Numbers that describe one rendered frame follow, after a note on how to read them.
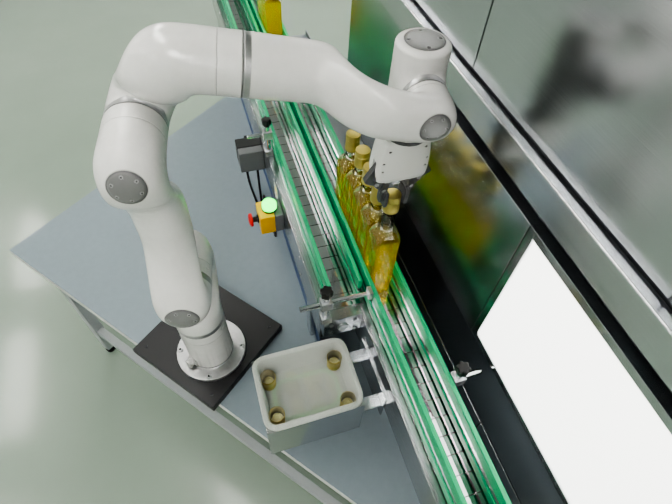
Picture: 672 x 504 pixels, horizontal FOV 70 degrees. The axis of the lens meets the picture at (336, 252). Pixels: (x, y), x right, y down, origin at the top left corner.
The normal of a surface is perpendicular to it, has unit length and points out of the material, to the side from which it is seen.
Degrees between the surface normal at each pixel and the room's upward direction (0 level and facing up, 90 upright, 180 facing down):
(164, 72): 77
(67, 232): 0
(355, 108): 83
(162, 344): 1
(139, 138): 31
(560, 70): 90
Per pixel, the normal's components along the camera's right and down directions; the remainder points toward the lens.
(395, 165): 0.21, 0.80
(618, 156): -0.95, 0.21
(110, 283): 0.04, -0.61
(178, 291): 0.19, 0.43
